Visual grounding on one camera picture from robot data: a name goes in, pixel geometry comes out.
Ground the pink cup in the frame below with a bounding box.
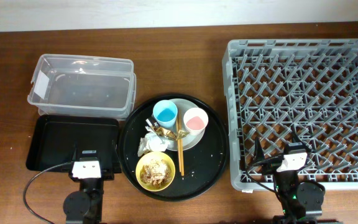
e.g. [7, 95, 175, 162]
[183, 108, 209, 136]

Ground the food scraps and rice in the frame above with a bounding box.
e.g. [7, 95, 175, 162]
[140, 159, 172, 189]

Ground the grey plate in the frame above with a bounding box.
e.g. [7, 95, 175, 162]
[166, 98, 206, 150]

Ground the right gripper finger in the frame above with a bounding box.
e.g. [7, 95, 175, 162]
[254, 137, 265, 162]
[292, 131, 311, 152]

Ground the blue cup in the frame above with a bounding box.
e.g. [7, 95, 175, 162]
[152, 100, 178, 128]

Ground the white label on bin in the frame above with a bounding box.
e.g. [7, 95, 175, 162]
[34, 71, 50, 100]

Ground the black rectangular tray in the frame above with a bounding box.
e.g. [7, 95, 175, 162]
[25, 114, 121, 175]

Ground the grey dishwasher rack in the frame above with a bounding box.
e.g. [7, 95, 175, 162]
[222, 39, 358, 192]

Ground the white tissue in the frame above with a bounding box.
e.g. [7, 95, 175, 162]
[137, 132, 169, 157]

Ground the clear plastic bin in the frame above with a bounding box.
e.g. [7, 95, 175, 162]
[27, 54, 136, 120]

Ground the gold foil wrapper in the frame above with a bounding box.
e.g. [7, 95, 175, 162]
[145, 117, 188, 141]

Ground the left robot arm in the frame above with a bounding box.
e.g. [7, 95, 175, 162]
[63, 149, 114, 224]

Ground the round black tray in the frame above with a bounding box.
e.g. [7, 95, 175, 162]
[117, 93, 229, 202]

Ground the yellow bowl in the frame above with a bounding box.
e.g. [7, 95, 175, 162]
[135, 152, 176, 192]

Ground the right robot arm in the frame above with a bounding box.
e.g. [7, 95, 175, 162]
[250, 133, 325, 223]

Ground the wooden chopstick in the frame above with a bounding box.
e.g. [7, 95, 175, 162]
[176, 111, 182, 173]
[178, 110, 185, 177]

